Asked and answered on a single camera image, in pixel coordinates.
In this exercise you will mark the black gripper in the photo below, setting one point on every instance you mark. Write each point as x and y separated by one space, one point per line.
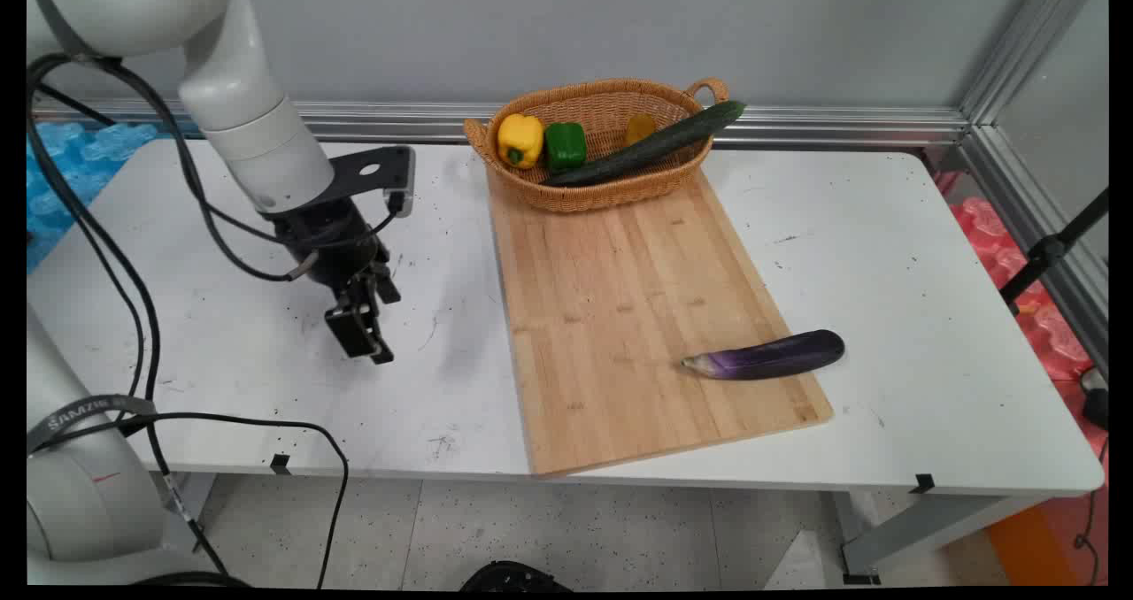
323 233

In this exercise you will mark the long green cucumber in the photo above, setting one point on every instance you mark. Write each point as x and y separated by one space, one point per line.
646 144

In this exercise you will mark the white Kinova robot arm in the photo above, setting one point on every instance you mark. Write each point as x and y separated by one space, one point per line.
239 96

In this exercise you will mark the yellow bell pepper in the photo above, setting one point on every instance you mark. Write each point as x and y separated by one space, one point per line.
520 138

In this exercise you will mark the wooden cutting board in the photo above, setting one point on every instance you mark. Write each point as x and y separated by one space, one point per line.
620 317

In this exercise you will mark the green bell pepper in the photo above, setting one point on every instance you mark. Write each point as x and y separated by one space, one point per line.
565 146

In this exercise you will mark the woven wicker basket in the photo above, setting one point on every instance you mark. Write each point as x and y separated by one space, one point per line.
611 195

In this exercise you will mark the grey table leg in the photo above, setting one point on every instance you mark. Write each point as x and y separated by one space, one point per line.
921 529
190 503

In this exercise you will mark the black round floor object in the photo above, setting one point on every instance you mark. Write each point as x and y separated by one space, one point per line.
513 576

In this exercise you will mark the small orange pepper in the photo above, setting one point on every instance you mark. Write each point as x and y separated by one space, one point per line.
640 127

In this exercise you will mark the blue bubble wrap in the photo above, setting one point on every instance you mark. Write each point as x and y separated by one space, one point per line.
80 162

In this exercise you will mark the purple eggplant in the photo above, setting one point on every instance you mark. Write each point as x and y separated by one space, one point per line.
770 357

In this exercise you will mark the pink bubble wrap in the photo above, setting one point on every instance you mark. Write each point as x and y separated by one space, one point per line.
1044 317

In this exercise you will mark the black tripod stand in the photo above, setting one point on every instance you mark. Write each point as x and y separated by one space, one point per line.
1049 250

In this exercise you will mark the orange floor mat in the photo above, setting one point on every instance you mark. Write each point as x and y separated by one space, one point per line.
1044 542

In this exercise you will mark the small black device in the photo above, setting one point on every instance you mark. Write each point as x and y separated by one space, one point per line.
1096 405

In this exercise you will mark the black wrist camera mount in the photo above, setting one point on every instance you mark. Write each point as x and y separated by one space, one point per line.
367 171

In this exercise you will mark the aluminium frame rail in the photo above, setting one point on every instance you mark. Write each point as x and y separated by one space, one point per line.
823 125

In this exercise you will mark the aluminium frame post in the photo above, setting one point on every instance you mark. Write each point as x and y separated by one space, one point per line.
1018 60

